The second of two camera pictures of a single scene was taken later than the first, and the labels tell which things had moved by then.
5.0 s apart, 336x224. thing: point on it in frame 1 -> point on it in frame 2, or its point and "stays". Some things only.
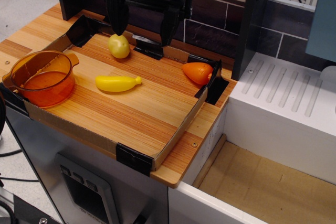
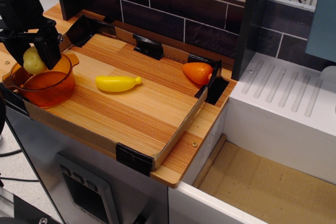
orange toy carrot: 198,73 stays
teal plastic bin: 321,42 stays
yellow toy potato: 118,46 -> 32,61
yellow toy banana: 116,84 stays
